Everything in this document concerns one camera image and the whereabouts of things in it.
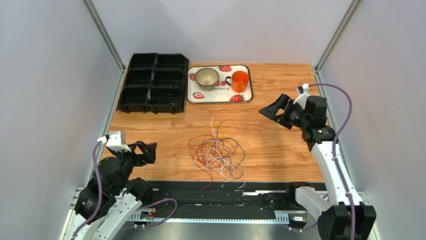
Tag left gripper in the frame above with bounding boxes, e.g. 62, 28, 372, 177
110, 139, 157, 193

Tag red cable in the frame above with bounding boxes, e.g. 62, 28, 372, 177
187, 134, 221, 191

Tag white cable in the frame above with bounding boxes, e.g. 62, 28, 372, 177
193, 116, 248, 189

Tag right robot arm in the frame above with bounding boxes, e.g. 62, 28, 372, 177
259, 94, 377, 240

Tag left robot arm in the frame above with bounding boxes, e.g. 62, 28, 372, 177
68, 141, 157, 240

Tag orange mug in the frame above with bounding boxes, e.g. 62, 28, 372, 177
225, 70, 250, 93

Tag strawberry pattern tray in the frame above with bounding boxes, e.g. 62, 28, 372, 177
187, 64, 254, 104

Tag black compartment bin organizer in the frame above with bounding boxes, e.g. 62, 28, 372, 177
116, 52, 190, 114

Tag beige ceramic bowl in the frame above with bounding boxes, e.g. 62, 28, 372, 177
195, 67, 220, 90

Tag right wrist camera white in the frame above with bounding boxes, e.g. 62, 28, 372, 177
293, 83, 311, 108

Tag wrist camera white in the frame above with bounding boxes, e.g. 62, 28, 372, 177
106, 130, 131, 152
293, 83, 311, 108

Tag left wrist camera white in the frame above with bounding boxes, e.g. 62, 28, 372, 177
106, 130, 131, 152

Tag yellow cable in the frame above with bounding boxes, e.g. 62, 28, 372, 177
198, 122, 239, 156

